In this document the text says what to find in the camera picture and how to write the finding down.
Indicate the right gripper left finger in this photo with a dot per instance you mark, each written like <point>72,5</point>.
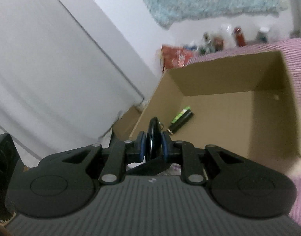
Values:
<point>120,155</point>

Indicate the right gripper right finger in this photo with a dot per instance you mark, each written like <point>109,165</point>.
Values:
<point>184,154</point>

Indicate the black tape roll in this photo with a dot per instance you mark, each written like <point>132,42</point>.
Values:
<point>154,158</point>

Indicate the black and green lighter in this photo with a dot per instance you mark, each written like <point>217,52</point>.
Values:
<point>180,120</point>

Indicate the brown cardboard box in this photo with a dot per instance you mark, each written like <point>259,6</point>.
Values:
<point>243,103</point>

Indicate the red snack bag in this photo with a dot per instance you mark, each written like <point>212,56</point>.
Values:
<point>174,57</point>

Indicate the red bottle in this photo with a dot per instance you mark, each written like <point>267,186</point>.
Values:
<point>239,37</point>

